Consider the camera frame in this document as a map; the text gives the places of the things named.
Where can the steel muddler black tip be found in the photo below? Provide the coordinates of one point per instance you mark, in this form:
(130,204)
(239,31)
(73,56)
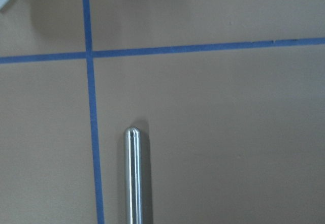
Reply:
(133,175)

